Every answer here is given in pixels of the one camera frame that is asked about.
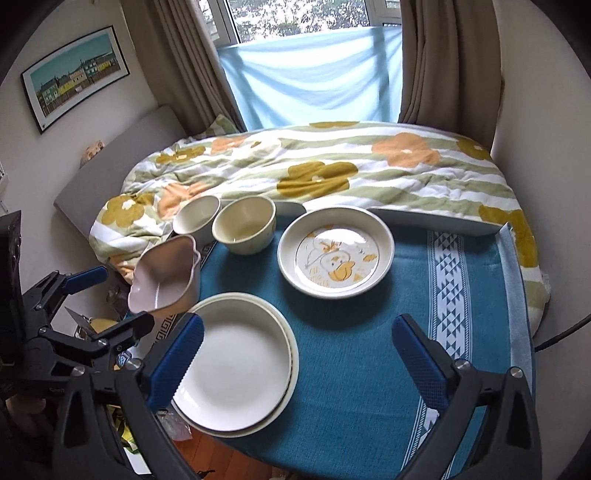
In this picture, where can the framed houses picture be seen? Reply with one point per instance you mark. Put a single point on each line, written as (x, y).
(74, 78)

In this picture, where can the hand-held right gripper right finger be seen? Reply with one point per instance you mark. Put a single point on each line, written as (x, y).
(420, 364)

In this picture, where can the floral pillow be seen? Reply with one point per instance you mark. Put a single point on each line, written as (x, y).
(220, 127)

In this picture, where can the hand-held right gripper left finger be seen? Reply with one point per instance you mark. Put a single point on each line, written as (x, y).
(178, 362)

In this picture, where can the yellowish cream bowl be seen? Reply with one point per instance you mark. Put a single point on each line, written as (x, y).
(244, 226)

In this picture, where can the white cream bowl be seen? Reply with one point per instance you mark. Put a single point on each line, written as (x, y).
(198, 217)

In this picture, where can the grey cushion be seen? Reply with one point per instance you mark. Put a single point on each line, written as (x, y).
(115, 157)

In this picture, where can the yellow envelope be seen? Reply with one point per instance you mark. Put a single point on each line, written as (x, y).
(105, 324)

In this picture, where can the small plush toy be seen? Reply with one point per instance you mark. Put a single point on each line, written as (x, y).
(92, 152)

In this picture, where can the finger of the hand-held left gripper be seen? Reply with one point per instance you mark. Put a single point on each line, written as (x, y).
(129, 330)
(87, 278)

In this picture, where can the teal tablecloth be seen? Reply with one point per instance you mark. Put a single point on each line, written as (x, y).
(360, 332)

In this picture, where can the window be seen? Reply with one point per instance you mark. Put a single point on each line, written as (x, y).
(295, 16)

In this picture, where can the cream plate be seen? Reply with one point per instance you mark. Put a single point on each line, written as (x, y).
(287, 400)

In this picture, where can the pink flower-shaped bowl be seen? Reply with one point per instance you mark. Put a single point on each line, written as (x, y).
(161, 281)

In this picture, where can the floral striped quilt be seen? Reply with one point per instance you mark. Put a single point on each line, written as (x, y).
(323, 161)

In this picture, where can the white tray table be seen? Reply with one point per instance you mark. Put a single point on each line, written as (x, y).
(438, 222)

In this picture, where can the duck print plate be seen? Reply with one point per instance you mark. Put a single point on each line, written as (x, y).
(334, 256)

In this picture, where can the light blue towel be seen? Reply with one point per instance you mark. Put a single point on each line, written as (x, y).
(517, 286)

